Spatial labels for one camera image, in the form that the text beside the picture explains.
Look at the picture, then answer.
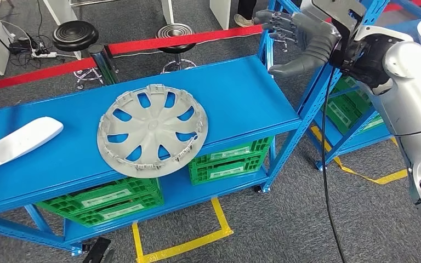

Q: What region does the yellow floor tape line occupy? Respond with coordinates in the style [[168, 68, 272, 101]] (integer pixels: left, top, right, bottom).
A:
[[310, 125, 408, 185]]

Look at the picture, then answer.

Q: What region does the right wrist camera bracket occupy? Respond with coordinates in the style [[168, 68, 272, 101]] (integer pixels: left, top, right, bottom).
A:
[[301, 0, 367, 39]]

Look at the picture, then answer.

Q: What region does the red barrier belt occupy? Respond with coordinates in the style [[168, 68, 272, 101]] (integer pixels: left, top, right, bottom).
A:
[[0, 0, 421, 94]]

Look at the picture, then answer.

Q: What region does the chrome chair base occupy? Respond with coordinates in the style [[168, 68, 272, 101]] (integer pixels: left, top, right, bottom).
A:
[[274, 36, 289, 53]]

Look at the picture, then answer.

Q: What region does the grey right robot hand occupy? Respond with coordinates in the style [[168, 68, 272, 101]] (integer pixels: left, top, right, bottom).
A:
[[254, 9, 342, 79]]

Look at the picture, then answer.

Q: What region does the blue metal shelf rack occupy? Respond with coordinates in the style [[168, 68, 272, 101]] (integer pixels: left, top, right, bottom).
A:
[[306, 0, 421, 171], [0, 0, 391, 256]]

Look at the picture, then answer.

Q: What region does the black network router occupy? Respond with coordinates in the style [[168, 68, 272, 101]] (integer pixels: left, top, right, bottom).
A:
[[8, 36, 33, 55]]

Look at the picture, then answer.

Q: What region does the grey plastic wheel hubcap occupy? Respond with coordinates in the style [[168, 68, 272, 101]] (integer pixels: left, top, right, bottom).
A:
[[96, 84, 209, 179]]

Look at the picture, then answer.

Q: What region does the green plastic crate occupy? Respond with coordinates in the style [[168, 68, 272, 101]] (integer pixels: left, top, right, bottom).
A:
[[321, 77, 385, 136], [67, 196, 164, 228], [189, 136, 274, 168], [36, 177, 162, 219], [189, 154, 268, 186]]

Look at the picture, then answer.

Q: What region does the yellow floor tape square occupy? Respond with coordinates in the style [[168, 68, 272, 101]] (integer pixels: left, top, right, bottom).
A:
[[131, 197, 234, 263]]

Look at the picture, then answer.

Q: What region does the chrome stanchion post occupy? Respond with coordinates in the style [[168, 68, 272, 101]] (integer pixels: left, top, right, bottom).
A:
[[88, 44, 121, 86]]

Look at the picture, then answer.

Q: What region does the person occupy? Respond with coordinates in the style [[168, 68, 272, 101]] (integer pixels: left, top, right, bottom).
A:
[[234, 0, 258, 28]]

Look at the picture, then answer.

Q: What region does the black cable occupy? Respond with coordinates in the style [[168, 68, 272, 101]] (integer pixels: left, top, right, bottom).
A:
[[321, 68, 348, 263]]

